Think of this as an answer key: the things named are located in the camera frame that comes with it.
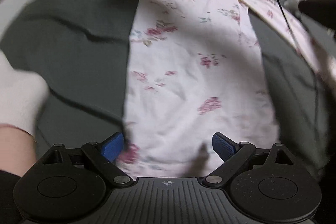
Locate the pink floral garment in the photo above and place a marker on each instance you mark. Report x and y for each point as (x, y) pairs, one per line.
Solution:
(195, 69)

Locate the left foot white sock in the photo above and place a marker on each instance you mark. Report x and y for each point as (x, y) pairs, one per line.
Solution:
(23, 95)

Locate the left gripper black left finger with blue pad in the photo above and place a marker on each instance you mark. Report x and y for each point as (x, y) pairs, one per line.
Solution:
(69, 184)

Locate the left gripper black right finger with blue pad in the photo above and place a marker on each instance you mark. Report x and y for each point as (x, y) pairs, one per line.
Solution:
(266, 185)

